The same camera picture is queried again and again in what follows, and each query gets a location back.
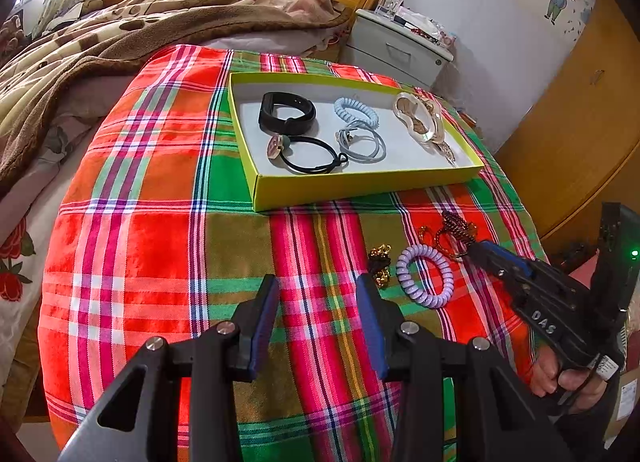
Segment brown patterned fleece blanket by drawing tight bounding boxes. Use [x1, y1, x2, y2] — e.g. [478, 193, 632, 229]
[1, 0, 352, 193]

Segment black hair tie with charm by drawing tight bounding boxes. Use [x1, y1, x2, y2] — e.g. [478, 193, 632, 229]
[266, 132, 350, 176]

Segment black fitness band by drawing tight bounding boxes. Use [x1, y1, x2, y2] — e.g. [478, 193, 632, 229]
[258, 92, 317, 136]

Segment wooden door right side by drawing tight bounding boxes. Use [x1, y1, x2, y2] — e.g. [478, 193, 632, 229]
[497, 0, 639, 254]

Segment green shallow cardboard tray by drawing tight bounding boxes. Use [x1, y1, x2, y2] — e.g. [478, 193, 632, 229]
[229, 72, 484, 212]

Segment clear glass cup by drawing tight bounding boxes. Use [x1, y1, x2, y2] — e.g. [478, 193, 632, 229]
[374, 0, 404, 20]

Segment purple spiral hair tie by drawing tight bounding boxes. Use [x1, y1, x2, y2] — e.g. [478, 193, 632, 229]
[395, 243, 456, 310]

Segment gold black scrunchie charm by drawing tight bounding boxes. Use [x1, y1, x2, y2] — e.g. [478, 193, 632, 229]
[367, 244, 392, 290]

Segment dark red beaded bracelet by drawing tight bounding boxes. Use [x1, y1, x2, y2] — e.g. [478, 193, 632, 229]
[418, 209, 478, 263]

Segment grey elastic hair ties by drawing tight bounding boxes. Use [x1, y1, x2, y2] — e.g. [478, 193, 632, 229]
[334, 120, 388, 164]

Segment nightstand clutter pile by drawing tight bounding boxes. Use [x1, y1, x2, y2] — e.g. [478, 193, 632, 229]
[394, 6, 457, 49]

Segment red green plaid cloth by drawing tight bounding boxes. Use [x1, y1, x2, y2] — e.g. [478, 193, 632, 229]
[38, 45, 544, 461]

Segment person right hand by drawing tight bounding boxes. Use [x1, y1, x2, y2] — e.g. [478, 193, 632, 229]
[529, 345, 608, 414]

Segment light blue spiral hair tie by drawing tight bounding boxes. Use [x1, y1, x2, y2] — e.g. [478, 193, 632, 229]
[333, 96, 381, 131]

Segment gold translucent hair claw clip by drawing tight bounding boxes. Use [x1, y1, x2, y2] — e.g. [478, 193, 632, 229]
[392, 92, 457, 166]

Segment grey two-drawer nightstand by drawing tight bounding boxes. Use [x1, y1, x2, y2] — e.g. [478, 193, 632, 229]
[340, 9, 454, 90]

